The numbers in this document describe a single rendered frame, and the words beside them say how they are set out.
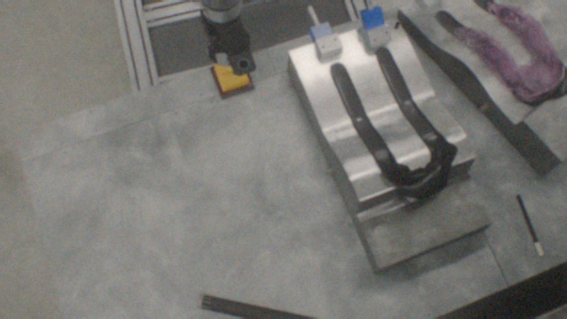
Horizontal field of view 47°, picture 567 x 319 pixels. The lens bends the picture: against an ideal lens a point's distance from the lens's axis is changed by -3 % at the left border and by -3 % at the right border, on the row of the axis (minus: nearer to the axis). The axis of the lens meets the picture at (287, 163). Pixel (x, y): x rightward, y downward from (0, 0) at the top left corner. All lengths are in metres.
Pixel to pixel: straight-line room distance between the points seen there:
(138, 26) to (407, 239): 1.30
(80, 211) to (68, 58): 1.18
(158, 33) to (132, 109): 0.81
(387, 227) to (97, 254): 0.60
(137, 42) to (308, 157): 0.98
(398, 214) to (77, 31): 1.60
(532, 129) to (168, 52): 1.26
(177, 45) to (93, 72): 0.39
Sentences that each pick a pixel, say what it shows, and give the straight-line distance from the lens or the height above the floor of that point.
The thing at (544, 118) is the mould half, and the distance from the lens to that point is 1.50.
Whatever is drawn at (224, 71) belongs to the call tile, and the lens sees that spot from 1.51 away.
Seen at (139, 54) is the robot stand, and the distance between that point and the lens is 2.26.
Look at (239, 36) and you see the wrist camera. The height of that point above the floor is 1.03.
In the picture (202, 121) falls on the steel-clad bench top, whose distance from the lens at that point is 1.50.
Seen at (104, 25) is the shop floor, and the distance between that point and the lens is 2.62.
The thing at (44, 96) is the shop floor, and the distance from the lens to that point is 2.54.
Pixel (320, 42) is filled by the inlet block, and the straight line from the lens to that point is 1.46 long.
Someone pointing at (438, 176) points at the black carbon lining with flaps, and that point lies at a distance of 1.41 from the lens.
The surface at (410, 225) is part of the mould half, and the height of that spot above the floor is 0.86.
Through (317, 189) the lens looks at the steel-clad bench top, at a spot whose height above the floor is 0.80.
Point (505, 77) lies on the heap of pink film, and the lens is 1.53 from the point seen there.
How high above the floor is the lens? 2.18
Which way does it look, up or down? 70 degrees down
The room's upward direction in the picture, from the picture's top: 5 degrees clockwise
